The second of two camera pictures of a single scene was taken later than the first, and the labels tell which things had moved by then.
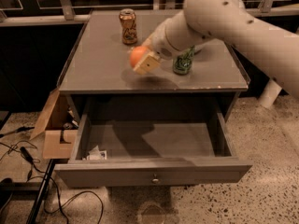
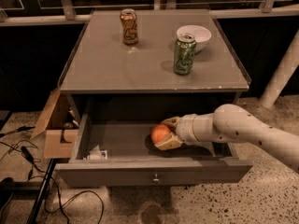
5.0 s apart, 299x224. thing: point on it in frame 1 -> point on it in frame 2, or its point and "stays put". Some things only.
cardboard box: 59,126 stays put
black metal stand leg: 36,203 stays put
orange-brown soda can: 128,23 stays put
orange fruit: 136,53 -> 159,131
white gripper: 161,44 -> 185,129
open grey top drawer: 152,148 stays put
